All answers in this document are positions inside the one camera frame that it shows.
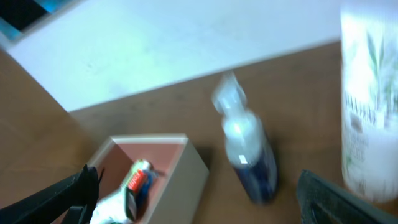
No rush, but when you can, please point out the clear foam pump soap bottle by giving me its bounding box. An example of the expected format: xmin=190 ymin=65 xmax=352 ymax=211
xmin=212 ymin=70 xmax=278 ymax=204

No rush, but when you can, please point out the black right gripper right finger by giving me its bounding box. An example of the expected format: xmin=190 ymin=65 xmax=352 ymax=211
xmin=296 ymin=170 xmax=397 ymax=224

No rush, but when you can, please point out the green Dettol soap pack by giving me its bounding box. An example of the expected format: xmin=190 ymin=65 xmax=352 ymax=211
xmin=90 ymin=188 xmax=137 ymax=224

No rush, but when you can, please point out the white box with red interior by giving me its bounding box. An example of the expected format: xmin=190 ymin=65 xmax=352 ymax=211
xmin=86 ymin=134 xmax=209 ymax=223

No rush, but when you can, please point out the Colgate toothpaste tube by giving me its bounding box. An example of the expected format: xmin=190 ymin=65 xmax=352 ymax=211
xmin=121 ymin=159 xmax=152 ymax=195

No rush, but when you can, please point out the white Pantene tube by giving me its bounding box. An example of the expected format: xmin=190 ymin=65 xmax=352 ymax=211
xmin=340 ymin=0 xmax=397 ymax=203

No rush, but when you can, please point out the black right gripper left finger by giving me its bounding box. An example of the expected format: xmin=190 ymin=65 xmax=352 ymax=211
xmin=1 ymin=165 xmax=104 ymax=224

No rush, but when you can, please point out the blue disposable razor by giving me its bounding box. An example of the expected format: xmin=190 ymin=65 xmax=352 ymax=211
xmin=136 ymin=170 xmax=159 ymax=213

